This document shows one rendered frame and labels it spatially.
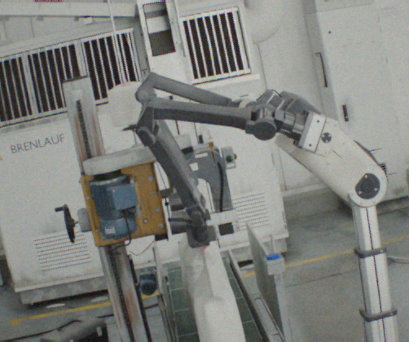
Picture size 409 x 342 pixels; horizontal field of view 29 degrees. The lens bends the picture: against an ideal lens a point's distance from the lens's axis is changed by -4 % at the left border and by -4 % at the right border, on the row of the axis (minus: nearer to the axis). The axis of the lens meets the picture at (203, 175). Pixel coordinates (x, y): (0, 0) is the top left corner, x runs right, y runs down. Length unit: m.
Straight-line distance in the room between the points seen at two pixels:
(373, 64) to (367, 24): 0.37
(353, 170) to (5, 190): 3.97
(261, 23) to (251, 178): 1.25
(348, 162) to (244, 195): 3.59
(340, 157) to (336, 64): 4.37
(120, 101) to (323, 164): 0.94
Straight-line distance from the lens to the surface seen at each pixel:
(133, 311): 3.76
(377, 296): 3.11
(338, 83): 7.16
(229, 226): 3.63
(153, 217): 3.60
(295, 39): 7.69
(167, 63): 5.75
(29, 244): 6.47
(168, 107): 2.62
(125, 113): 3.33
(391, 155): 7.35
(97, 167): 3.34
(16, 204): 6.43
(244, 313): 4.35
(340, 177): 2.86
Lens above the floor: 1.82
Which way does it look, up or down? 9 degrees down
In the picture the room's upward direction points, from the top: 11 degrees counter-clockwise
